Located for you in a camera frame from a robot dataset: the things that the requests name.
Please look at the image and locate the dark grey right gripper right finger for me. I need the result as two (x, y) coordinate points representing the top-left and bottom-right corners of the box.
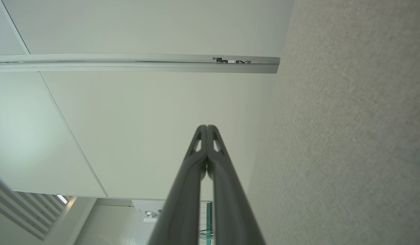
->
(207, 125), (267, 245)

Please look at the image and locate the grey aluminium partition post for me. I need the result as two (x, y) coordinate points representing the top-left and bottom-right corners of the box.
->
(0, 53), (281, 74)

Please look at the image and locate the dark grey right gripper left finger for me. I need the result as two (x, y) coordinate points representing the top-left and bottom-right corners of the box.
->
(147, 125), (208, 245)

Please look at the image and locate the white ceiling spotlight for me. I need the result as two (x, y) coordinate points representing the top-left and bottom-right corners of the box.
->
(142, 210), (163, 224)

